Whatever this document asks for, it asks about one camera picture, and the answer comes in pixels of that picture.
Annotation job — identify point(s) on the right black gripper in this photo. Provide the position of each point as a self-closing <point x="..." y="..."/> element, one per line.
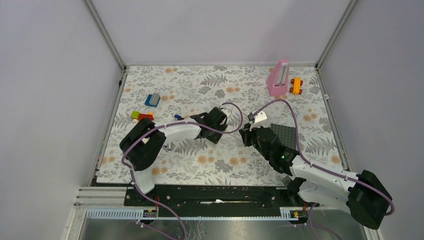
<point x="246" y="132"/>

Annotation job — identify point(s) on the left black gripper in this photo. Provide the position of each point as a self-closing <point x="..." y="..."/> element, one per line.
<point x="214" y="139"/>

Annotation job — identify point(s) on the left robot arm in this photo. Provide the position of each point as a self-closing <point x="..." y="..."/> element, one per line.
<point x="145" y="140"/>

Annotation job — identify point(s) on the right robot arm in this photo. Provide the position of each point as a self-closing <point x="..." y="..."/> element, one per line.
<point x="362" y="195"/>

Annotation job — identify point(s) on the floral patterned table mat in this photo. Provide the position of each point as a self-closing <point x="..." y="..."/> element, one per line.
<point x="220" y="97"/>

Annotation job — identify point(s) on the dark grey brick baseplate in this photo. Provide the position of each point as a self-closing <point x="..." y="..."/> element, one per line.
<point x="286" y="134"/>

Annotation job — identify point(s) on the blue grey brick block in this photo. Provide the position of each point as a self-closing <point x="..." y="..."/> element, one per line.
<point x="152" y="100"/>

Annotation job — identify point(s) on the orange red toy car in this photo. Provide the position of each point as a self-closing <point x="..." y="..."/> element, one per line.
<point x="296" y="86"/>

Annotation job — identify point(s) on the pink metronome box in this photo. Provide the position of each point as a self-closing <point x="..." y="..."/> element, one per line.
<point x="277" y="81"/>

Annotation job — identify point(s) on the red green toy truck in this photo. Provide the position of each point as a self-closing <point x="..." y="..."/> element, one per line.
<point x="142" y="116"/>

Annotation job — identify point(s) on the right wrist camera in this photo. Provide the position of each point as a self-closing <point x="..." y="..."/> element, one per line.
<point x="257" y="120"/>

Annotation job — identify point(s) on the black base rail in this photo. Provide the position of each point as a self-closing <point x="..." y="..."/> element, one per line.
<point x="187" y="197"/>

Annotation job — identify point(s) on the white slotted cable duct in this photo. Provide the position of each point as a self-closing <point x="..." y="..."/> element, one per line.
<point x="212" y="213"/>

